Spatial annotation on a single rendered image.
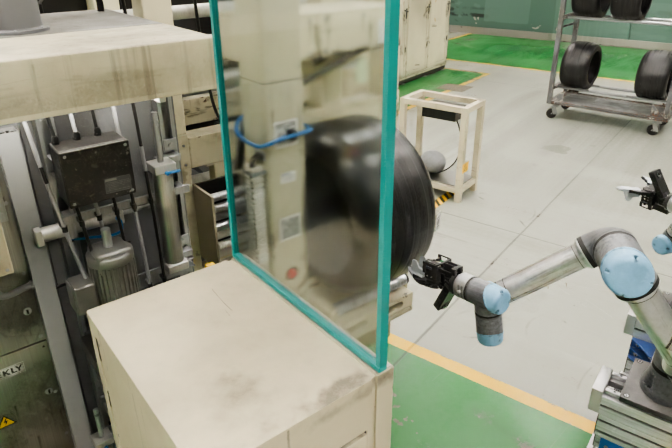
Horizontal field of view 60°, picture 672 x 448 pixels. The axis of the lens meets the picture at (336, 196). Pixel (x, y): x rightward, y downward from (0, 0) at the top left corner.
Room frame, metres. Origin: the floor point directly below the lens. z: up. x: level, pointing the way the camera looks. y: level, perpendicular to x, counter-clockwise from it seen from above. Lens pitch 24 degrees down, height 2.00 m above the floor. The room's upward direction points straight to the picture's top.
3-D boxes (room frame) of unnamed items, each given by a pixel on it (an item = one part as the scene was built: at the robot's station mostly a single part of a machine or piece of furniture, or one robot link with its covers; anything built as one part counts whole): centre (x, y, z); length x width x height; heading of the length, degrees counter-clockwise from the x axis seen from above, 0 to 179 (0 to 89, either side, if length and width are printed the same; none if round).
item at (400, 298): (1.64, -0.10, 0.83); 0.36 x 0.09 x 0.06; 128
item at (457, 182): (4.61, -0.88, 0.40); 0.60 x 0.35 x 0.80; 53
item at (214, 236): (1.91, 0.39, 1.05); 0.20 x 0.15 x 0.30; 128
